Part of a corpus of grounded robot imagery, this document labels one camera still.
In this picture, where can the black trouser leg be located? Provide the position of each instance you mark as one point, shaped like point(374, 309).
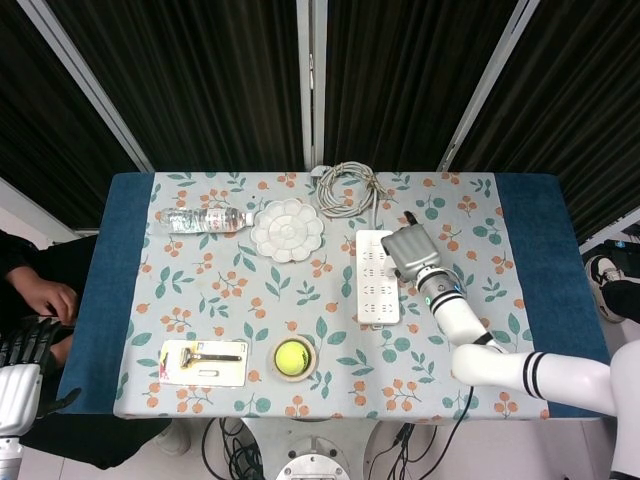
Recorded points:
point(625, 297)

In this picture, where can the black pleated curtain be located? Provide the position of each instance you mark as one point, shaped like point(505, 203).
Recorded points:
point(575, 125)
point(200, 75)
point(410, 75)
point(40, 150)

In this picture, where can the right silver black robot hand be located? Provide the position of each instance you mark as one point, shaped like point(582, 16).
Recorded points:
point(412, 250)

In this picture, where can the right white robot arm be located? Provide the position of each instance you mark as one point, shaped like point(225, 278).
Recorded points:
point(490, 365)

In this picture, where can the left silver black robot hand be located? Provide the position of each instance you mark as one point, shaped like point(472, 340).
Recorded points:
point(17, 395)

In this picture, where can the person in black clothes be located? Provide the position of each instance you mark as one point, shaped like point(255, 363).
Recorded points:
point(30, 255)

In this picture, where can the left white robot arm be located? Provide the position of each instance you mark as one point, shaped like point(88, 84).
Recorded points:
point(9, 455)

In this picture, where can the floral patterned tablecloth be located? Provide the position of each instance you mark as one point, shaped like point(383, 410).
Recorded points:
point(300, 280)

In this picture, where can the yellow tennis ball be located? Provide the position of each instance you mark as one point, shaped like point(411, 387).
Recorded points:
point(292, 357)

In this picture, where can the black and white sneaker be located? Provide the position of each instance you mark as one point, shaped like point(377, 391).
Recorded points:
point(600, 270)

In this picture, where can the white power strip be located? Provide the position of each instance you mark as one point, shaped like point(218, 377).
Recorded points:
point(372, 300)

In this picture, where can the white flower paint palette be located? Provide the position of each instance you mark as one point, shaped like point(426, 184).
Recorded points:
point(287, 231)

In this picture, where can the clear plastic water bottle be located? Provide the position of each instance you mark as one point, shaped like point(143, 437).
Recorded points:
point(195, 220)

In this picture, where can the black device with blue light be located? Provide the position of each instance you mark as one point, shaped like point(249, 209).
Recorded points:
point(622, 247)

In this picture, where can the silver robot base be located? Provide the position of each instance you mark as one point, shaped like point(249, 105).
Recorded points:
point(312, 460)

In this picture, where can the blue table cover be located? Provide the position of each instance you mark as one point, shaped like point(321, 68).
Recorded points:
point(120, 250)

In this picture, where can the razor in blister pack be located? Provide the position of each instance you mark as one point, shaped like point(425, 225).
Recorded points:
point(210, 372)

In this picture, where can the white frame post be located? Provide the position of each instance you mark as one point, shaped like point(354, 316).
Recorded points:
point(311, 75)
point(90, 85)
point(485, 85)

